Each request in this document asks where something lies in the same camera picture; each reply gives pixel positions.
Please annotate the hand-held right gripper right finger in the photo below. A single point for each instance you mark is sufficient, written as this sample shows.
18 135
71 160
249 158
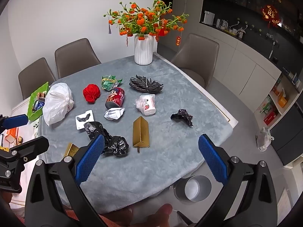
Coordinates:
213 160

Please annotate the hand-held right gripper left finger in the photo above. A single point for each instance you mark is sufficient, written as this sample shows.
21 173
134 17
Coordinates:
91 158

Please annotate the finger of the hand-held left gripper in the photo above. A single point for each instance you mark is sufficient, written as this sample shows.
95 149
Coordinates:
16 120
30 146

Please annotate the metal trash bin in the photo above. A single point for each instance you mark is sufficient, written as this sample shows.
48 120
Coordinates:
196 189

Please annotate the red drink can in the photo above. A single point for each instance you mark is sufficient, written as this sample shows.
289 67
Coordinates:
114 98

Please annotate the small gold box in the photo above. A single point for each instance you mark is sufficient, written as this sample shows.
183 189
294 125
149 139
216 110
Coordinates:
72 150

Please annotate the green tray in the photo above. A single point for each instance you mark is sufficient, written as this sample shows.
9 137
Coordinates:
32 99

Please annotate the blue snack packet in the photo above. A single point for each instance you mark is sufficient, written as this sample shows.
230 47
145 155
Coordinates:
39 104

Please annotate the black plastic bag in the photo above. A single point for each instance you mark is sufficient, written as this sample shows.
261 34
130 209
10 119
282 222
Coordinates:
118 144

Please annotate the white card with black shape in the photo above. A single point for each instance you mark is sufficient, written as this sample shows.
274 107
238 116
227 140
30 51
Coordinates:
79 125

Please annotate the brown snack packet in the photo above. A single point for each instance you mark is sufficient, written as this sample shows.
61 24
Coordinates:
42 96

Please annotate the white plastic bag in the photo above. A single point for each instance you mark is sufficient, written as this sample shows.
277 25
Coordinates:
56 101

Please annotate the grey dining chair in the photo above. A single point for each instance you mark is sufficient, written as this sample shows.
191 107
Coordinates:
75 56
35 75
196 56

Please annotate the white crumpled paper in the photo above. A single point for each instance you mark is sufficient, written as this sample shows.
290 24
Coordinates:
113 113

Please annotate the black crumpled plastic piece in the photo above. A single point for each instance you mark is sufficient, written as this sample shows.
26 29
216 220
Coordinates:
182 117

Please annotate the clear plastic bag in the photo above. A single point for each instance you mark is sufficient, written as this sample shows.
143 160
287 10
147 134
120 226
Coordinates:
262 139

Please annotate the gold triangular box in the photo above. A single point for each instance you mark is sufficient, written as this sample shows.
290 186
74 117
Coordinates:
140 132

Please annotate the grey plush blanket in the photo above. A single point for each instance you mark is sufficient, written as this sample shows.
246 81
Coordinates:
153 165

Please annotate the person's left leg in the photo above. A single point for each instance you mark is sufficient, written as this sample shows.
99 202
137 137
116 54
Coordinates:
113 218

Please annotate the person's leg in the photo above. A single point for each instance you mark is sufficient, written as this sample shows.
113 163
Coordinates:
113 218
163 211

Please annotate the red fabric flower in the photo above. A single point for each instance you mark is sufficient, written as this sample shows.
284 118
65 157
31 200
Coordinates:
91 93

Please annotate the red carton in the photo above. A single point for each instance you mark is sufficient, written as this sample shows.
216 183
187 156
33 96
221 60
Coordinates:
270 118

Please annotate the person's right leg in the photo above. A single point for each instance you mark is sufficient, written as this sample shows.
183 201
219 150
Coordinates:
163 211

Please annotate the green carton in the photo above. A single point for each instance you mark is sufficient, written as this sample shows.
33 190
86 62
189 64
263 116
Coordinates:
265 105

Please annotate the white cup in plastic wrap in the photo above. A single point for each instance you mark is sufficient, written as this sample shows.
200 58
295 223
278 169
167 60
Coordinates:
146 105

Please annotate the green crumpled wrapper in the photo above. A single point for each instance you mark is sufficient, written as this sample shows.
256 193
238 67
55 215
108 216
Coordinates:
107 82

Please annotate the dark grey cabinet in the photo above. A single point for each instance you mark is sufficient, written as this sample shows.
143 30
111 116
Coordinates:
288 134

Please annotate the orange tissue box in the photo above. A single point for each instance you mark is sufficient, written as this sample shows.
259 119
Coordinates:
282 99

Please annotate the white sideboard cabinet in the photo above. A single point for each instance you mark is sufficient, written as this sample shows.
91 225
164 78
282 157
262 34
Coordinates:
236 63

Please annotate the white ribbed vase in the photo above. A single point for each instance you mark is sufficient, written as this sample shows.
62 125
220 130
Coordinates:
143 52

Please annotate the red hanging charm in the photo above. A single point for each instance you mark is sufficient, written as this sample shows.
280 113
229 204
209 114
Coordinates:
178 41

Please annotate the grey tassel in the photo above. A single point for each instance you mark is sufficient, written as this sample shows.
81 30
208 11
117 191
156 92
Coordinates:
109 28

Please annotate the red wall ornament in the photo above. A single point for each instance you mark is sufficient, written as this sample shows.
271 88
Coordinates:
269 13

